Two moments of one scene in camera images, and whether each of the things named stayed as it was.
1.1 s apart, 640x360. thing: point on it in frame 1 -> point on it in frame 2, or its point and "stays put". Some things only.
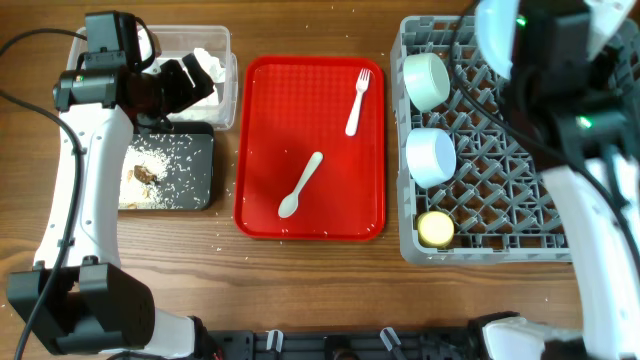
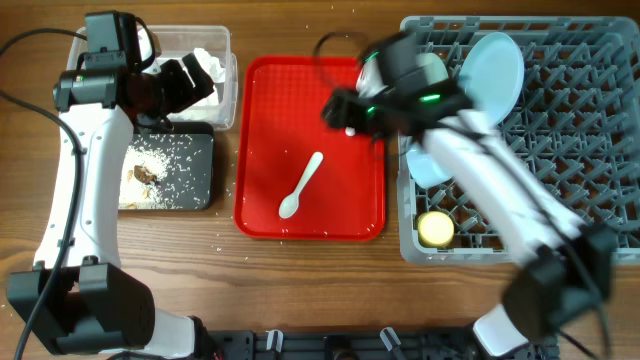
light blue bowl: [431, 155] stays put
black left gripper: [185, 92] stays put
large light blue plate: [495, 21] -> [495, 74]
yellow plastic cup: [435, 229] stays put
